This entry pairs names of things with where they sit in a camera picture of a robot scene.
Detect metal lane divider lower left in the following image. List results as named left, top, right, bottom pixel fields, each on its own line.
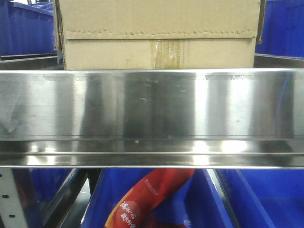
left=38, top=169, right=87, bottom=228

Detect blue plastic bin lower left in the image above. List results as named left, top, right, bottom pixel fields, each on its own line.
left=30, top=168, right=71, bottom=201

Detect white perforated shelf post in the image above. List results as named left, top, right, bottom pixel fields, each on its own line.
left=0, top=168, right=28, bottom=228

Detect metal lane divider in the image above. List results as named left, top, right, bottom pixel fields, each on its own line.
left=38, top=169, right=87, bottom=228
left=254, top=54, right=304, bottom=68
left=207, top=169, right=240, bottom=228
left=0, top=53, right=64, bottom=70

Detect blue plastic bin lower centre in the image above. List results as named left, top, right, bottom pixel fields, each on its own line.
left=81, top=168, right=233, bottom=228

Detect blue plastic bin upper right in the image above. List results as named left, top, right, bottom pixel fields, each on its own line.
left=256, top=0, right=304, bottom=58

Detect metal lane divider upper left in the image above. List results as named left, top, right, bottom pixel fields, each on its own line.
left=0, top=53, right=64, bottom=70

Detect blue plastic bin upper left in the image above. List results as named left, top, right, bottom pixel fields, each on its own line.
left=0, top=0, right=56, bottom=56

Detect metal lane divider lower right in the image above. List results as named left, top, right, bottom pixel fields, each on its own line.
left=207, top=169, right=240, bottom=228

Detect stainless steel shelf front rail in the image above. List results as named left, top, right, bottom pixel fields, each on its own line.
left=0, top=68, right=304, bottom=169

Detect red printed snack bag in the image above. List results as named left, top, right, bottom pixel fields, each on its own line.
left=104, top=168, right=195, bottom=228

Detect blue plastic bin lower right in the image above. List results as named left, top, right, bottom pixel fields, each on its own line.
left=217, top=169, right=304, bottom=228

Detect blue plastic bin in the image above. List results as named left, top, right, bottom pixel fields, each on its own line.
left=217, top=169, right=304, bottom=228
left=30, top=168, right=71, bottom=201
left=81, top=168, right=233, bottom=228
left=256, top=0, right=304, bottom=58
left=0, top=0, right=56, bottom=56

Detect large plain brown cardboard box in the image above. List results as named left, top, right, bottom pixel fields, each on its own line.
left=53, top=0, right=266, bottom=70

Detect metal lane divider upper right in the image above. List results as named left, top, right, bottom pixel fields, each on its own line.
left=254, top=54, right=304, bottom=68

